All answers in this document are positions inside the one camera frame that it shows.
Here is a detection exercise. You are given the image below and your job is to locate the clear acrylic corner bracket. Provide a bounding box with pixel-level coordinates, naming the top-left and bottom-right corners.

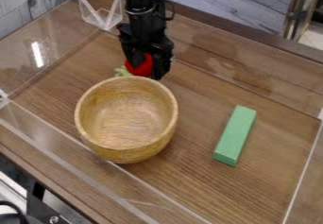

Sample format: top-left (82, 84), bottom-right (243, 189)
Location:
top-left (79, 0), bottom-right (125, 31)

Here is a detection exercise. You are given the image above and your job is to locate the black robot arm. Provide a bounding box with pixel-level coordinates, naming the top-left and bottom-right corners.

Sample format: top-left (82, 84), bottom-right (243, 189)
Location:
top-left (118, 0), bottom-right (174, 80)

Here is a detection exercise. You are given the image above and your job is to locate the red knitted strawberry fruit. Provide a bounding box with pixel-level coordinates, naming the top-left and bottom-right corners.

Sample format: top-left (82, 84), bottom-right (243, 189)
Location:
top-left (114, 53), bottom-right (153, 78)

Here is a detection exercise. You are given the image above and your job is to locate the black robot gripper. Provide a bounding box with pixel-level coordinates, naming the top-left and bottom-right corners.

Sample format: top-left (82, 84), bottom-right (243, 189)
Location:
top-left (118, 9), bottom-right (174, 80)

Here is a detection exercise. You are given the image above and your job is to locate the green rectangular block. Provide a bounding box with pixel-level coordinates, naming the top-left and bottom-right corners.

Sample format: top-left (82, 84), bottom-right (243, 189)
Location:
top-left (214, 105), bottom-right (258, 166)

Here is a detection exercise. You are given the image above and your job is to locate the round wooden bowl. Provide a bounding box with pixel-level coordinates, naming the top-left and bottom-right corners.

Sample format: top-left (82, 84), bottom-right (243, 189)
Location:
top-left (75, 77), bottom-right (178, 164)

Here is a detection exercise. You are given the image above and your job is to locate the metal table leg background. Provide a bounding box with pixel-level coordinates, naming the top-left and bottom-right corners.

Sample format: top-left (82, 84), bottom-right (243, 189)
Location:
top-left (283, 0), bottom-right (318, 42)

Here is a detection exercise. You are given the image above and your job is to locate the black cable lower left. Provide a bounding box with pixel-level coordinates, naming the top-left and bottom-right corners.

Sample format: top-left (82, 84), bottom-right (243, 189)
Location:
top-left (0, 199), bottom-right (31, 224)

